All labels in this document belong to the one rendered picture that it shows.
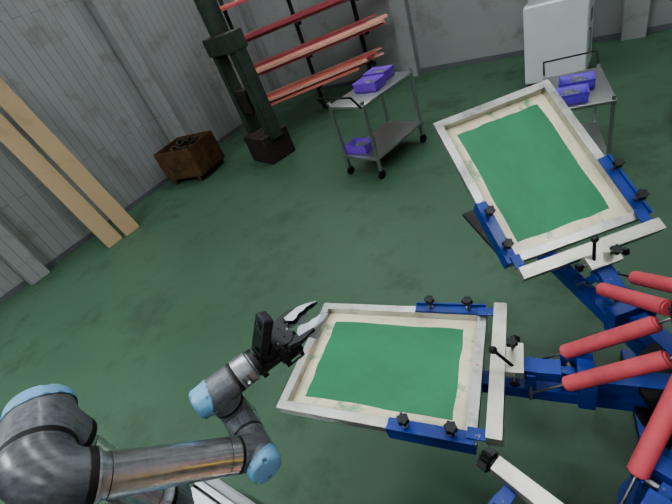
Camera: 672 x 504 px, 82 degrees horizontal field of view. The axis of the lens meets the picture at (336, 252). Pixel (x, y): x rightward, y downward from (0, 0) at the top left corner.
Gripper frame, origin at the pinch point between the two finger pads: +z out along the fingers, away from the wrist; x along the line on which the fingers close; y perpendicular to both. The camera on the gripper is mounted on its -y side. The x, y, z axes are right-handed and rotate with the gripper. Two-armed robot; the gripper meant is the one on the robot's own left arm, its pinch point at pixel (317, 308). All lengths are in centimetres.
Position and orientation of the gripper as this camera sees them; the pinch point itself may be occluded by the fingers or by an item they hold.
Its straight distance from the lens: 98.2
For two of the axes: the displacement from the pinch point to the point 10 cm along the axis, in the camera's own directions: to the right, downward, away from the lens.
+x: 5.8, 4.6, -6.7
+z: 7.8, -5.5, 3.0
